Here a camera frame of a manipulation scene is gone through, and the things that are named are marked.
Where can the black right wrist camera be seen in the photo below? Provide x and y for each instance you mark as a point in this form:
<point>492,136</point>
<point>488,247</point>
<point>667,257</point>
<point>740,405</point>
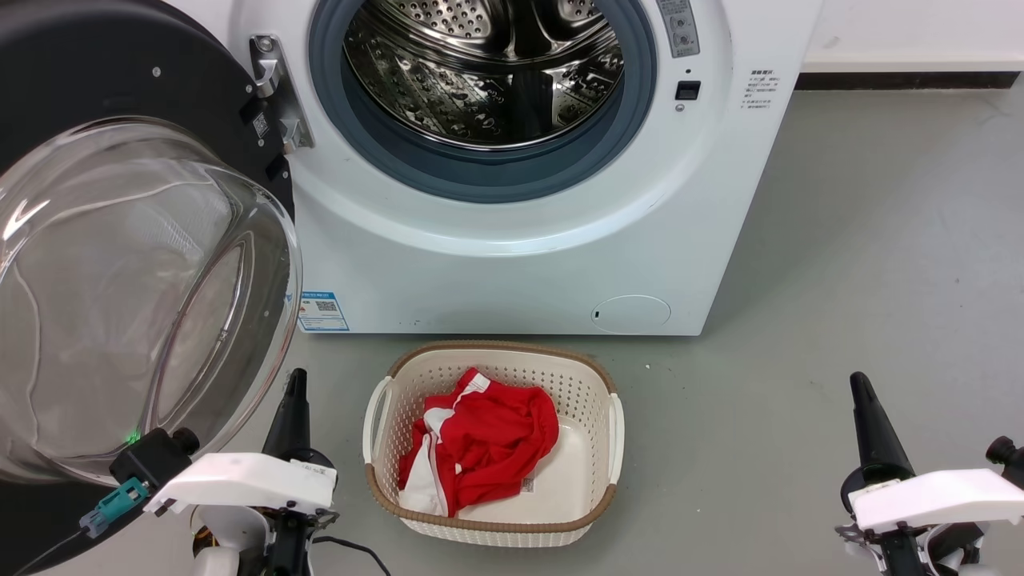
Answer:
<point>1006,456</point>

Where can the cream plastic laundry basket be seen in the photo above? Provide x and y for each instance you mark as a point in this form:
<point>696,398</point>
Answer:
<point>588,384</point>

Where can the blue energy label sticker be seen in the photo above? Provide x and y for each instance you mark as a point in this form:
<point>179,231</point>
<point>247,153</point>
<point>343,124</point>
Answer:
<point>323,312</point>

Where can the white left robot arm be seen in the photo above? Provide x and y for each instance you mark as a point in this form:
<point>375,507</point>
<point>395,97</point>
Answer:
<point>228,544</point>

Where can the round white filter cover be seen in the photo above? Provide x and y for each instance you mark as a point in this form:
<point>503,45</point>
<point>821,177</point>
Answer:
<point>632,314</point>

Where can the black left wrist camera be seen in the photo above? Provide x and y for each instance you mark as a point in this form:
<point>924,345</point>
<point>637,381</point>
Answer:
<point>152,460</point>

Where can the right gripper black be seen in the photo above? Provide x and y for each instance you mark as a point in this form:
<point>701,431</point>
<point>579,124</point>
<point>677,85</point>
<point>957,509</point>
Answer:
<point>904,552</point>

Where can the white right wrist camera cover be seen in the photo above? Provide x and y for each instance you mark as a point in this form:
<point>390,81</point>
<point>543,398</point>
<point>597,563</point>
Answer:
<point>936,496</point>

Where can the white front-load washing machine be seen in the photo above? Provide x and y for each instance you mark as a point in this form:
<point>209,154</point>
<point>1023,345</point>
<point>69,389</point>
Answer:
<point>520,280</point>

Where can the steel washer drum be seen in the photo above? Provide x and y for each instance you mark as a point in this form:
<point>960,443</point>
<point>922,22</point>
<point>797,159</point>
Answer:
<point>480,104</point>

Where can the black round glass washer door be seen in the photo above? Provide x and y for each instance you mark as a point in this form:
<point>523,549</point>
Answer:
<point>120,72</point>

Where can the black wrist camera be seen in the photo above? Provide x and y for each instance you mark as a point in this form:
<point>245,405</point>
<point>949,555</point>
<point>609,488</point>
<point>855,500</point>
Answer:
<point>1006,456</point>
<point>152,460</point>

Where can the grey warning label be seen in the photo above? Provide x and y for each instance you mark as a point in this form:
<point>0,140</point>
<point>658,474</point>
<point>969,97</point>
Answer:
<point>680,28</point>

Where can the metal door hinge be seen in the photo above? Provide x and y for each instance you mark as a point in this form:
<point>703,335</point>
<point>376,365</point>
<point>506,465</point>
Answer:
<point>268,72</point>

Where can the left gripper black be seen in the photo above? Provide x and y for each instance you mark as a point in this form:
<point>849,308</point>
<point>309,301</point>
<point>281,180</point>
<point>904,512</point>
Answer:
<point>292,544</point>

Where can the red and white garment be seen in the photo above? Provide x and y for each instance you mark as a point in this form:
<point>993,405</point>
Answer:
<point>496,448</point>

